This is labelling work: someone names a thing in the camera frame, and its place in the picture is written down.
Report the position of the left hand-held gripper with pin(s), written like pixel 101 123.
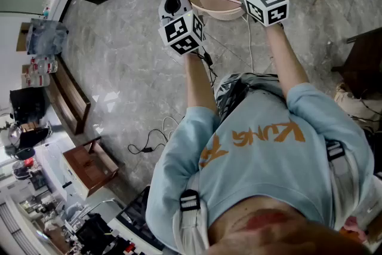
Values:
pixel 182 31

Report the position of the person's left forearm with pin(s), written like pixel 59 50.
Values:
pixel 200 83

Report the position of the person's right forearm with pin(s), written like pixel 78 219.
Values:
pixel 286 62

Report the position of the grey marble painting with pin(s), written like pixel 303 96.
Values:
pixel 47 36

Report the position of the dark wooden bench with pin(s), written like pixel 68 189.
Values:
pixel 68 92

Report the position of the water bottle pack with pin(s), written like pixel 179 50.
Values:
pixel 44 64
pixel 35 80

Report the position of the dark wooden side table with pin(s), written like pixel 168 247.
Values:
pixel 364 59

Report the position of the cardboard box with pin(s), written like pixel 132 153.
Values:
pixel 22 37

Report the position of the beige bag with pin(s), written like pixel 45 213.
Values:
pixel 355 104

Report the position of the brown wooden stool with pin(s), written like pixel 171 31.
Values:
pixel 89 167

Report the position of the light blue sweatshirt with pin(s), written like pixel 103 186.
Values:
pixel 268 164

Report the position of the person's face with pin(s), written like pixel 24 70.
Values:
pixel 283 233

